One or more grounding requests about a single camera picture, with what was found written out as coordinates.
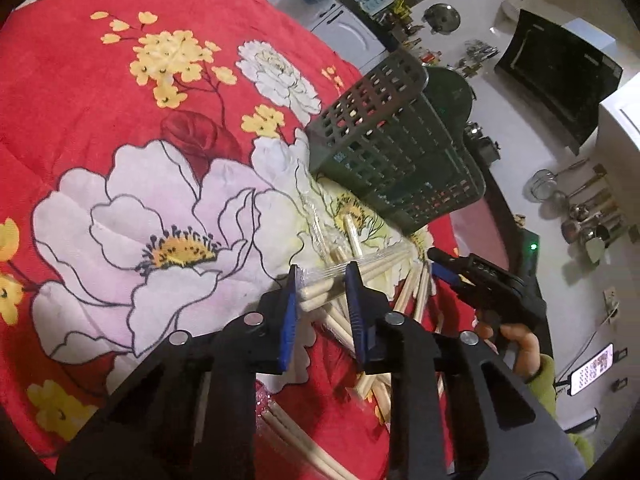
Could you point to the white upper cabinet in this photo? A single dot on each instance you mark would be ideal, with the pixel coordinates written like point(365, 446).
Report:
point(618, 143)

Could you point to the red floral blanket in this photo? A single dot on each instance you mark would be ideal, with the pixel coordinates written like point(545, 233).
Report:
point(154, 177)

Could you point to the black device with green light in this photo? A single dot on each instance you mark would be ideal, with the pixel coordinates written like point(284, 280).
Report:
point(528, 255)

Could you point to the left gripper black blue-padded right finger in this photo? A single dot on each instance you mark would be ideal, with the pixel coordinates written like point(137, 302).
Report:
point(456, 410)

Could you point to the hanging pot lid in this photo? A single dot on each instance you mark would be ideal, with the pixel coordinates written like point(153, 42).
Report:
point(442, 18)

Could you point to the white smartphone with QR code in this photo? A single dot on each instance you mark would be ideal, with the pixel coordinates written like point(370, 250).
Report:
point(590, 371)

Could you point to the chopstick pair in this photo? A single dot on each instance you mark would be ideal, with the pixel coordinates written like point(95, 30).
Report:
point(317, 287)

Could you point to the green sleeved right forearm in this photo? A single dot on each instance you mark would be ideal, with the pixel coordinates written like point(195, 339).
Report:
point(542, 387)

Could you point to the wooden chopstick on blanket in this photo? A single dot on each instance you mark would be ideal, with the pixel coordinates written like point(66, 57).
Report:
point(422, 293)
point(412, 280)

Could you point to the black range hood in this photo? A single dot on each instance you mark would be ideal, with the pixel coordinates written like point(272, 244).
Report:
point(567, 74)

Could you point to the dark green utensil basket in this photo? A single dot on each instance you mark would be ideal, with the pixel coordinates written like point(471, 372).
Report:
point(395, 139)

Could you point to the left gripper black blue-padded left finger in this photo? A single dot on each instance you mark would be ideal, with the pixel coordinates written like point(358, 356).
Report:
point(188, 411)

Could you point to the hanging steel strainer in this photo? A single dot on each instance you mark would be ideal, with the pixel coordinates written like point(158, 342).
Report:
point(544, 182)

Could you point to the person's right hand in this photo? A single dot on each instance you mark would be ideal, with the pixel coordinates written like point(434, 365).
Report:
point(527, 355)

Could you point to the white lower cabinets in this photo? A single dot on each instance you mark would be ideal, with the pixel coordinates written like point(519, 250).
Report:
point(339, 27)

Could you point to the hanging white spatula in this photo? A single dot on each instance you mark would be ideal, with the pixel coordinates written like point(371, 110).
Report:
point(597, 246)

